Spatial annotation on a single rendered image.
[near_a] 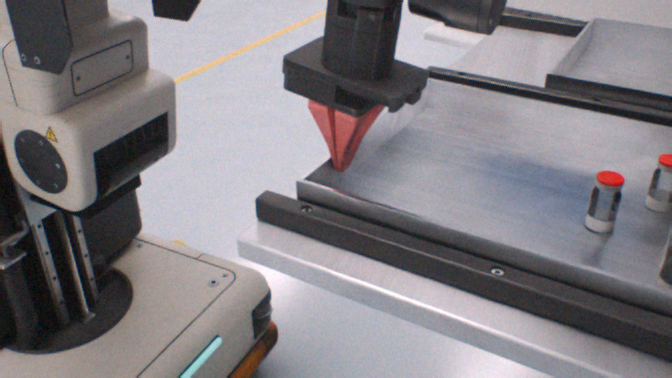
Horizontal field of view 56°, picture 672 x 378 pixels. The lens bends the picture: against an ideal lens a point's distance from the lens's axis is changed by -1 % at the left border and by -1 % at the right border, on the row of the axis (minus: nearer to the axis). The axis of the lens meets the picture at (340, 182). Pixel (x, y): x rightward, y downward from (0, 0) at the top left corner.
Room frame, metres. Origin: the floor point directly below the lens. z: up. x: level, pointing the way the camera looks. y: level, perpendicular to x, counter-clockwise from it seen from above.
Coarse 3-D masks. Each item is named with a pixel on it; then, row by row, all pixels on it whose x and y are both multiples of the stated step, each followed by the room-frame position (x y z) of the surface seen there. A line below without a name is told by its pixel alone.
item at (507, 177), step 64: (384, 128) 0.57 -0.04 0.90; (448, 128) 0.60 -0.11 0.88; (512, 128) 0.60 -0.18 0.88; (576, 128) 0.58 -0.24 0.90; (640, 128) 0.55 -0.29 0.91; (320, 192) 0.43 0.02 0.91; (384, 192) 0.47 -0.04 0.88; (448, 192) 0.47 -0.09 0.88; (512, 192) 0.47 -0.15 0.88; (576, 192) 0.47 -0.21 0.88; (640, 192) 0.47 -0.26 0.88; (512, 256) 0.35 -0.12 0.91; (576, 256) 0.38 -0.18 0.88; (640, 256) 0.38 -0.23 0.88
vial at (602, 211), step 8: (600, 184) 0.42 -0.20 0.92; (592, 192) 0.42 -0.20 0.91; (600, 192) 0.42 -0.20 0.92; (608, 192) 0.41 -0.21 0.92; (616, 192) 0.42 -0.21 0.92; (592, 200) 0.42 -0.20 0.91; (600, 200) 0.41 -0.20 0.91; (608, 200) 0.41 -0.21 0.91; (616, 200) 0.41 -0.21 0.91; (592, 208) 0.42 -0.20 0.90; (600, 208) 0.41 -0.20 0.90; (608, 208) 0.41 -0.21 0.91; (616, 208) 0.41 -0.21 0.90; (592, 216) 0.42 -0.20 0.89; (600, 216) 0.41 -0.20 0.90; (608, 216) 0.41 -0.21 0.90; (592, 224) 0.42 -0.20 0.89; (600, 224) 0.41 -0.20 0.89; (608, 224) 0.41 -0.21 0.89; (600, 232) 0.41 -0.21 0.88
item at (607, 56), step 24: (600, 24) 0.89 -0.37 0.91; (624, 24) 0.88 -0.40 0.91; (576, 48) 0.80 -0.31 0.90; (600, 48) 0.86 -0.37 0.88; (624, 48) 0.86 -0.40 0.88; (648, 48) 0.86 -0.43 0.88; (552, 72) 0.69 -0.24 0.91; (576, 72) 0.77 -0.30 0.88; (600, 72) 0.77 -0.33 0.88; (624, 72) 0.77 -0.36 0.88; (648, 72) 0.77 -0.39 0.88; (600, 96) 0.65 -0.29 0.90; (624, 96) 0.64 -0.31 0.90; (648, 96) 0.62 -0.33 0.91
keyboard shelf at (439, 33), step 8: (440, 24) 1.24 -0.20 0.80; (424, 32) 1.20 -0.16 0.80; (432, 32) 1.19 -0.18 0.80; (440, 32) 1.19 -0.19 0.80; (448, 32) 1.18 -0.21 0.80; (456, 32) 1.18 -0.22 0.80; (464, 32) 1.18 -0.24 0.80; (472, 32) 1.18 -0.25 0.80; (432, 40) 1.19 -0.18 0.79; (440, 40) 1.18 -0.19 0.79; (448, 40) 1.17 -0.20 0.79; (456, 40) 1.16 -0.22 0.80; (464, 40) 1.15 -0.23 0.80; (472, 40) 1.14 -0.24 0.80; (480, 40) 1.14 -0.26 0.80
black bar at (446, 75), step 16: (448, 80) 0.71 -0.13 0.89; (464, 80) 0.70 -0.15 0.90; (480, 80) 0.70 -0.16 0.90; (496, 80) 0.69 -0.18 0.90; (528, 96) 0.67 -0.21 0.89; (544, 96) 0.66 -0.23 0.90; (560, 96) 0.65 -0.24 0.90; (576, 96) 0.65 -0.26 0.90; (608, 112) 0.62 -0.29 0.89; (624, 112) 0.61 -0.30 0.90; (640, 112) 0.61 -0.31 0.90; (656, 112) 0.60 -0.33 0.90
